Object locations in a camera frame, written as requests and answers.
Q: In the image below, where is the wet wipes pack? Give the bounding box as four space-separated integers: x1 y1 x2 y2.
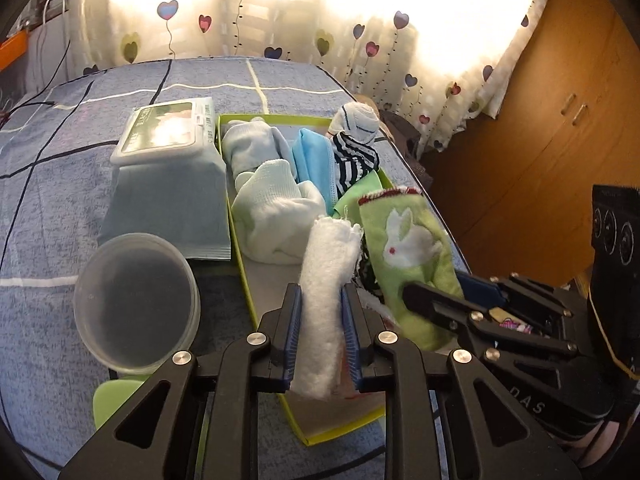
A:
99 96 232 262

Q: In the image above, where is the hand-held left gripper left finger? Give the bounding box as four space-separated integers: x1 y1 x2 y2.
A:
57 282 303 480

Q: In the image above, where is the orange plastic tray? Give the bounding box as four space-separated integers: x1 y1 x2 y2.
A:
0 29 29 72

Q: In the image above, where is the white cable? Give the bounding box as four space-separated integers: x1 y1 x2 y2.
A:
42 0 73 83

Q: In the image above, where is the white knit sock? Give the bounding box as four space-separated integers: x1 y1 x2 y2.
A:
234 159 327 267

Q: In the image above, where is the beige sock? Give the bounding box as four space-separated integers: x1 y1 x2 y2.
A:
329 104 382 145

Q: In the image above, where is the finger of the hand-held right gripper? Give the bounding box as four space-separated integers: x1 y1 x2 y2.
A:
402 282 582 363
456 272 587 321

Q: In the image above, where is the grey white sock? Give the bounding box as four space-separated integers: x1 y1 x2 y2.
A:
221 116 293 193

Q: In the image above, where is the black cable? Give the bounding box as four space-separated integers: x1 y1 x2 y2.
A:
0 80 93 121

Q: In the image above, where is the green printed cloth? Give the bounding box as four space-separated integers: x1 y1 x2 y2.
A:
331 170 382 221

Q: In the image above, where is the blue face mask bundle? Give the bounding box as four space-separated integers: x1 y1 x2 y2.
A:
291 127 340 207

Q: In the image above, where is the shallow lime green box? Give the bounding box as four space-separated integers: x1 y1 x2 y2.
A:
216 114 471 447

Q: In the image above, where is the heart print curtain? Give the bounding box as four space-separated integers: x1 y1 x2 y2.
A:
65 0 561 153

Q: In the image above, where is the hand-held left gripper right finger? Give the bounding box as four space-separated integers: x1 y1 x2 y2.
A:
341 284 583 480

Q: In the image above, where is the clear round plastic container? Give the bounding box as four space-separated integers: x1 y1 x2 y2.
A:
73 232 202 377

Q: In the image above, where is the brown wooden wardrobe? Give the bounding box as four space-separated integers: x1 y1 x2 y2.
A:
429 0 640 293

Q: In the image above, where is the green bunny sock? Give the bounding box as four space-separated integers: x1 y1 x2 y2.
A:
356 186 467 353

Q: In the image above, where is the green plastic jar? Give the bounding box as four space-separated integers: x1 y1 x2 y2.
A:
91 379 147 432

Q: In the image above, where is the large black white striped sock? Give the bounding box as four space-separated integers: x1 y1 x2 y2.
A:
331 131 382 197

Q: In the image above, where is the white fluffy cloth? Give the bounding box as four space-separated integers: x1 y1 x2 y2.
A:
291 215 364 402

